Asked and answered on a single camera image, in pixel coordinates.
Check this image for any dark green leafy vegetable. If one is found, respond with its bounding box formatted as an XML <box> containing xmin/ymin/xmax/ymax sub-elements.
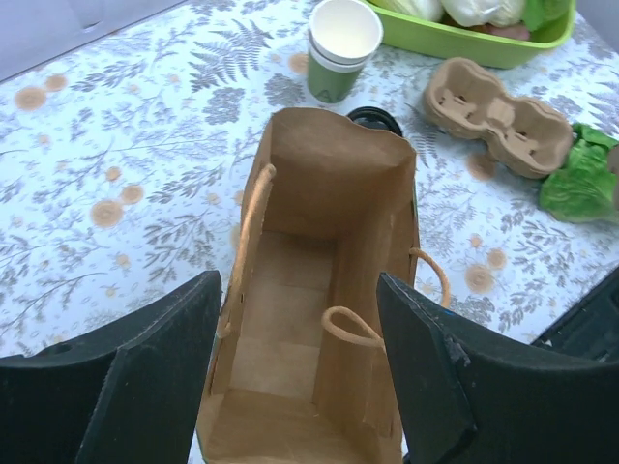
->
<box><xmin>520</xmin><ymin>0</ymin><xmax>571</xmax><ymax>32</ymax></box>

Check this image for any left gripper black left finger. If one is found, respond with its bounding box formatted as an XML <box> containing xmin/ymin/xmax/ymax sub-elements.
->
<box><xmin>1</xmin><ymin>271</ymin><xmax>221</xmax><ymax>463</ymax></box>

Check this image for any tall green napa cabbage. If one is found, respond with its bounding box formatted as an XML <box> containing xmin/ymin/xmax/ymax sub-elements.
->
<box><xmin>383</xmin><ymin>0</ymin><xmax>444</xmax><ymax>22</ymax></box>

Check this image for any small white bok choy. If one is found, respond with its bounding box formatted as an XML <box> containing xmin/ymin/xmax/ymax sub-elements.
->
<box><xmin>441</xmin><ymin>0</ymin><xmax>526</xmax><ymax>27</ymax></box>

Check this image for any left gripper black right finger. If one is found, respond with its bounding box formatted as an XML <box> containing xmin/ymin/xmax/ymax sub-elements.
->
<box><xmin>377</xmin><ymin>274</ymin><xmax>618</xmax><ymax>463</ymax></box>

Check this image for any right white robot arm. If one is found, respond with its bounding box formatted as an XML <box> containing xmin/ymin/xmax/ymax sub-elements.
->
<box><xmin>531</xmin><ymin>269</ymin><xmax>619</xmax><ymax>363</ymax></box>

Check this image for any floral patterned table mat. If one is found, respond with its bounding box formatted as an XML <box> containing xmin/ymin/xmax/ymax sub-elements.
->
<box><xmin>1</xmin><ymin>1</ymin><xmax>618</xmax><ymax>356</ymax></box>

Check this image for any green lettuce on mat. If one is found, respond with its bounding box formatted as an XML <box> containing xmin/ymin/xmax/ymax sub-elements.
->
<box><xmin>539</xmin><ymin>123</ymin><xmax>618</xmax><ymax>223</ymax></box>

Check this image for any green plastic vegetable basket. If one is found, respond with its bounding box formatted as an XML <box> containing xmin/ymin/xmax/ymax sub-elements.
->
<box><xmin>368</xmin><ymin>1</ymin><xmax>576</xmax><ymax>69</ymax></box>

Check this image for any green brown paper bag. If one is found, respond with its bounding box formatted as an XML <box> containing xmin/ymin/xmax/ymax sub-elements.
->
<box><xmin>196</xmin><ymin>108</ymin><xmax>425</xmax><ymax>463</ymax></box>

